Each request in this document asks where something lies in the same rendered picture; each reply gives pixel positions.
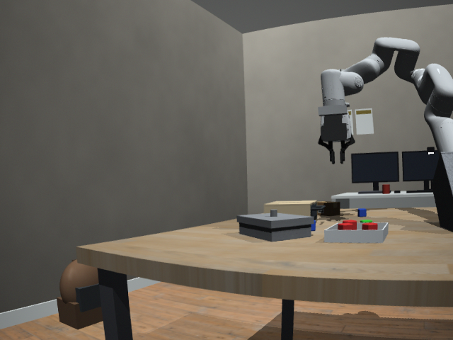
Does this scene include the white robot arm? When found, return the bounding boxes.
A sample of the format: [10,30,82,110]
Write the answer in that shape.
[318,38,453,156]

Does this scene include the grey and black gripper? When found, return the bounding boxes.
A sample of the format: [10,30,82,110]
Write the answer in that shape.
[318,112,355,164]

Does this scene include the red block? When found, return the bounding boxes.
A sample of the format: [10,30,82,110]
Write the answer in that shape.
[338,223,353,230]
[362,222,378,230]
[343,220,357,230]

